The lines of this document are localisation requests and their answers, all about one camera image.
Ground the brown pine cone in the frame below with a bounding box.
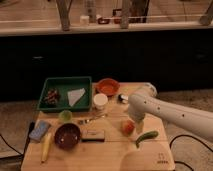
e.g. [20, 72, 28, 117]
[43, 89, 60, 106]

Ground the green tray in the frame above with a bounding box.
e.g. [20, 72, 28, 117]
[37, 76, 92, 113]

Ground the green cucumber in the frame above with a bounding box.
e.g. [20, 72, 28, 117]
[135, 131, 159, 148]

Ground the white cloth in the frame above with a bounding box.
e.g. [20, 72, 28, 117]
[67, 88, 85, 107]

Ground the black cable left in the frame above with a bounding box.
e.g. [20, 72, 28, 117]
[0, 133, 25, 158]

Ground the green cup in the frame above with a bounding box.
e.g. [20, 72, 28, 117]
[58, 110, 72, 123]

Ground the yellow banana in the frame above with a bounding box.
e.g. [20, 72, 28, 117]
[41, 133, 52, 163]

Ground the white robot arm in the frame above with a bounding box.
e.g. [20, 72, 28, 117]
[128, 83, 213, 142]

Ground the dark purple bowl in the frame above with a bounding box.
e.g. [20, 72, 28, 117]
[54, 123, 81, 150]

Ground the metal spoon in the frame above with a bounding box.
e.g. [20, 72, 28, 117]
[77, 114, 107, 125]

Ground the blue sponge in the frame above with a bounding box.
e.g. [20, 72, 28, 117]
[29, 120, 51, 142]

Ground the orange bowl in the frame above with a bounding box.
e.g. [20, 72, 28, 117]
[95, 78, 120, 96]

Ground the black cable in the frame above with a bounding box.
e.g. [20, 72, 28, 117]
[169, 133, 213, 171]
[0, 133, 25, 158]

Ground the white jar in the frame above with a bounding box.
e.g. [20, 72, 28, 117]
[93, 93, 108, 112]

